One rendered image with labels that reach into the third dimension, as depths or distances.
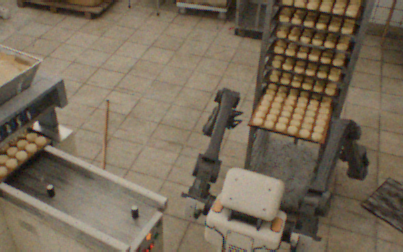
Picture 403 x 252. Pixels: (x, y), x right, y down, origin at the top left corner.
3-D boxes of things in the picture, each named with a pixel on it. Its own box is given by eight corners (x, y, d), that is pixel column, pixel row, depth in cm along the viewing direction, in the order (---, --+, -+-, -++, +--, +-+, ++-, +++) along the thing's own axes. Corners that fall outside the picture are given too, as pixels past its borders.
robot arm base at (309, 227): (287, 230, 162) (320, 241, 159) (293, 209, 164) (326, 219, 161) (287, 231, 171) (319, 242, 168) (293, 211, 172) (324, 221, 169)
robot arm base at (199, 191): (180, 195, 174) (208, 204, 171) (186, 175, 175) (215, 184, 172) (185, 198, 182) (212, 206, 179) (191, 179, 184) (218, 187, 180)
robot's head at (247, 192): (273, 224, 155) (284, 182, 155) (216, 205, 160) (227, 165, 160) (276, 219, 168) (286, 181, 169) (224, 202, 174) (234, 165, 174)
